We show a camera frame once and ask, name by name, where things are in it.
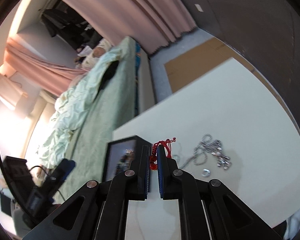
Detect black jewelry box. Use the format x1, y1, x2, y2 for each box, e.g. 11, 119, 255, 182
101, 135, 153, 194

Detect red cord bracelet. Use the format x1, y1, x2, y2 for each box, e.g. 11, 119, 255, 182
148, 137, 177, 171

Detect silver charm pendants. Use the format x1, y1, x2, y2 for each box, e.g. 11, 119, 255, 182
211, 146, 232, 170

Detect green bed sheet mattress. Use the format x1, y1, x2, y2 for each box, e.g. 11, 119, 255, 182
54, 37, 141, 204

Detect light green duvet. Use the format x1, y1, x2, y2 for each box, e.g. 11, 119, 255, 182
36, 48, 122, 168

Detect flattened brown cardboard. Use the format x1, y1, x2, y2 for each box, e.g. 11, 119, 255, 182
164, 37, 297, 126

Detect pink curtain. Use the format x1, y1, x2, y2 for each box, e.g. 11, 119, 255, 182
4, 38, 87, 96
62, 0, 197, 55

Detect white fluffy cloth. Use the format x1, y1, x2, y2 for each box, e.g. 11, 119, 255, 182
283, 209, 300, 239

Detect patterned pillow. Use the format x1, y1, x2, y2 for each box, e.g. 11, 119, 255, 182
75, 38, 112, 69

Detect hanging dark clothes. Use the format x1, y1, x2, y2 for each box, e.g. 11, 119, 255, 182
40, 0, 103, 50

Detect silver ball chain necklace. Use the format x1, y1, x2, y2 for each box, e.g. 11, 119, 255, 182
173, 133, 224, 170

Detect black cable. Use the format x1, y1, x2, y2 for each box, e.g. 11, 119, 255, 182
0, 119, 65, 218

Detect white wall socket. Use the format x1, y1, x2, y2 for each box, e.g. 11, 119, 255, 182
195, 4, 204, 12

